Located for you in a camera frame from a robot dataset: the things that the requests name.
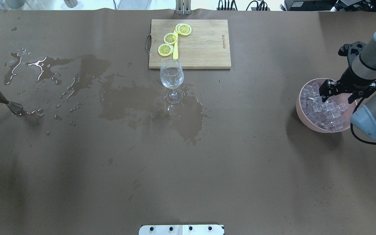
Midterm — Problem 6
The clear wine glass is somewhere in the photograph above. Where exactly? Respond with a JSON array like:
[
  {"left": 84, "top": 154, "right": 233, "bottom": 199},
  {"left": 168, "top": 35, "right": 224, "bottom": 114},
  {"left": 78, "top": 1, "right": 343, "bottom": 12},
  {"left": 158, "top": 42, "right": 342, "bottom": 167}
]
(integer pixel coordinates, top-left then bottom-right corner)
[{"left": 160, "top": 58, "right": 184, "bottom": 104}]

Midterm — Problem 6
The middle lemon slice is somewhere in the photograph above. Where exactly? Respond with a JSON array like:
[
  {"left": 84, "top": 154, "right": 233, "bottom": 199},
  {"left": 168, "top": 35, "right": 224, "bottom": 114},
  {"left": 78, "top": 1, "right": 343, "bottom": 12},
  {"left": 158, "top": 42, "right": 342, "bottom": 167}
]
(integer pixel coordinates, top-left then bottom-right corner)
[{"left": 163, "top": 32, "right": 178, "bottom": 45}]

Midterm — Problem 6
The lemon slice near handle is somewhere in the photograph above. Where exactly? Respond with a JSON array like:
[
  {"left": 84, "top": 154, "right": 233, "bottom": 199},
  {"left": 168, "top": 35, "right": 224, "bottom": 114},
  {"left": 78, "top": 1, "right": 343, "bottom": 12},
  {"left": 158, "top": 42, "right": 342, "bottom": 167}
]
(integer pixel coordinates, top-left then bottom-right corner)
[{"left": 158, "top": 43, "right": 174, "bottom": 57}]

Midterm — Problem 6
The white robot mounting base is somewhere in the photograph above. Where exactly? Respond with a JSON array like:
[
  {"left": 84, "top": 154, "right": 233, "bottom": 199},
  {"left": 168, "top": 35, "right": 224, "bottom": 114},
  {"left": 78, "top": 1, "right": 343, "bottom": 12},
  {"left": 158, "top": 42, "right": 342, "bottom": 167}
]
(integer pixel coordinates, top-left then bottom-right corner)
[{"left": 138, "top": 224, "right": 226, "bottom": 235}]

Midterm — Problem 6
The yellow plastic knife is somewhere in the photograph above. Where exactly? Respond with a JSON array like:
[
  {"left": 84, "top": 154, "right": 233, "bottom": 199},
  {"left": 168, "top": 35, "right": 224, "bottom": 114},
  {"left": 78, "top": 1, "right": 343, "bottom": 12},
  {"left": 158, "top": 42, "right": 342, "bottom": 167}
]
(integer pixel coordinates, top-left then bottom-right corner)
[{"left": 172, "top": 29, "right": 179, "bottom": 60}]

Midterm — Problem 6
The pink bowl of ice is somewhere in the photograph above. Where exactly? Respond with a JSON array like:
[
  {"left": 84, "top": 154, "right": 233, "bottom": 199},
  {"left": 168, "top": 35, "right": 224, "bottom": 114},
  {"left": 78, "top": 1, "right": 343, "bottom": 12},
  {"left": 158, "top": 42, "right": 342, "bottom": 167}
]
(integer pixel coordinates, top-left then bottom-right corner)
[{"left": 296, "top": 78, "right": 356, "bottom": 133}]

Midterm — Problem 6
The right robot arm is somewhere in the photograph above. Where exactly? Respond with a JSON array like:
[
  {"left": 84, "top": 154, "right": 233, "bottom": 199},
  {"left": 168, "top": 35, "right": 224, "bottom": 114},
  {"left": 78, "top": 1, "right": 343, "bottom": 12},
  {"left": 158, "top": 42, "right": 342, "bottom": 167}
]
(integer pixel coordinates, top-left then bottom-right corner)
[{"left": 319, "top": 32, "right": 376, "bottom": 145}]

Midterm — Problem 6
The wooden cutting board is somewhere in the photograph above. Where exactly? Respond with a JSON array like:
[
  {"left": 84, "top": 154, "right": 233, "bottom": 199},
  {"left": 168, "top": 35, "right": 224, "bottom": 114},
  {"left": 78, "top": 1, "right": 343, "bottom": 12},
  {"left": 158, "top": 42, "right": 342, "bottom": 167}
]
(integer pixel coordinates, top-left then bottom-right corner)
[{"left": 148, "top": 19, "right": 231, "bottom": 70}]

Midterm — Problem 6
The steel cocktail jigger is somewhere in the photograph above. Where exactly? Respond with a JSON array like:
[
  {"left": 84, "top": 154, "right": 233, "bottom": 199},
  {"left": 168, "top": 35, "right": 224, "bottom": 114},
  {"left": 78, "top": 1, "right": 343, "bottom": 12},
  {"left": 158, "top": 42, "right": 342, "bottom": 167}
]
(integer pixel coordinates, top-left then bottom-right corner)
[{"left": 0, "top": 91, "right": 23, "bottom": 114}]

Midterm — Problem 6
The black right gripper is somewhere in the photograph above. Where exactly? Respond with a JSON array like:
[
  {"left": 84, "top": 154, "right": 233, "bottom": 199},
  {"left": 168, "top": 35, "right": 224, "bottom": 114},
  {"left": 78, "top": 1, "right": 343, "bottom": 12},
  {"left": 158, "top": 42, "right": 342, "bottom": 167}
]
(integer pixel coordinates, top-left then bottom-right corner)
[{"left": 319, "top": 67, "right": 376, "bottom": 104}]

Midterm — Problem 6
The aluminium frame post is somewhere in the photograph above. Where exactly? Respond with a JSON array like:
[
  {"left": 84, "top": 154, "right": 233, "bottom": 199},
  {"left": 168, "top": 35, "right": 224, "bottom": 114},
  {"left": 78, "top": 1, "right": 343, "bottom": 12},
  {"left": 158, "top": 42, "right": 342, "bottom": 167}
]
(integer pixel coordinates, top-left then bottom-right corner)
[{"left": 175, "top": 0, "right": 192, "bottom": 15}]

